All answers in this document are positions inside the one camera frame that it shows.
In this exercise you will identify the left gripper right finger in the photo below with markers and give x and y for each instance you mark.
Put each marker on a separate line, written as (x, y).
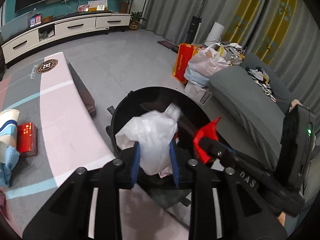
(224, 196)

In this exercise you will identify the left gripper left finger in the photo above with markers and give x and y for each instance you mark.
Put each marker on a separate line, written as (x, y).
(65, 215)

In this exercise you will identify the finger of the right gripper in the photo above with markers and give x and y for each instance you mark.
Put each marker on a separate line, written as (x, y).
(208, 130)

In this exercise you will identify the white plastic bag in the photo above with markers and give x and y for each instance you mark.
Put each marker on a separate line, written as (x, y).
(153, 131)

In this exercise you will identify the red cigarette box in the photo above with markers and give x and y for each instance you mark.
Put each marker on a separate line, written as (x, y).
(27, 140)

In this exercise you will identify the white blue paper cup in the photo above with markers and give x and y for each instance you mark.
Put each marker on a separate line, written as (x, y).
(8, 131)

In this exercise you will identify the blue quilted cloth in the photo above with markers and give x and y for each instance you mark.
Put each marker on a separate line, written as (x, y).
(11, 159)

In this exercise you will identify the black round trash bin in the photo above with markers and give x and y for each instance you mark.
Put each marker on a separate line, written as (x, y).
(143, 100)

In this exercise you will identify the person's right hand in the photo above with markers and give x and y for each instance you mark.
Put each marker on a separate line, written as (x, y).
(294, 103)

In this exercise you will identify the grey sofa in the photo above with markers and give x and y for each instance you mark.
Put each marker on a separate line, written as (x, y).
(252, 123)

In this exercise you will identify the pink plastic bag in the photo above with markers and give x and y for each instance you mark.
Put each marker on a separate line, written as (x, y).
(203, 65)

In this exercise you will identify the red paper shopping bag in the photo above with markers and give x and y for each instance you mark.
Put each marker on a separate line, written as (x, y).
(185, 53)

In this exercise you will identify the white cylindrical air purifier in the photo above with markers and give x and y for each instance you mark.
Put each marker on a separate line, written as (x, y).
(214, 34)

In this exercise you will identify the black upright vacuum cleaner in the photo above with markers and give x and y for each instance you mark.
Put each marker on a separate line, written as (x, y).
(194, 26)

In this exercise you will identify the yellow patterned curtain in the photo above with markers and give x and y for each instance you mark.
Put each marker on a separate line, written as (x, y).
(260, 26)

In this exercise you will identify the grey curtain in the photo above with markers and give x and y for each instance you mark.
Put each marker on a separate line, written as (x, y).
(297, 60)

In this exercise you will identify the small potted plant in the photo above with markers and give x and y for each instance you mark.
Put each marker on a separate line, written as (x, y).
(136, 19)

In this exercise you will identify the tall potted plant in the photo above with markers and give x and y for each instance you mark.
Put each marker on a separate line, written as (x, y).
(125, 1)

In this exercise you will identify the white card on cabinet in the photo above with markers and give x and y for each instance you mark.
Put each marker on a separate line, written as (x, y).
(99, 5)

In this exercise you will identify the white tv cabinet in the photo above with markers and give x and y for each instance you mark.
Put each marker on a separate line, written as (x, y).
(60, 28)

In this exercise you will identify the blue red box on cabinet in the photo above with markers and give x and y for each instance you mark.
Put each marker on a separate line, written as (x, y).
(35, 20)

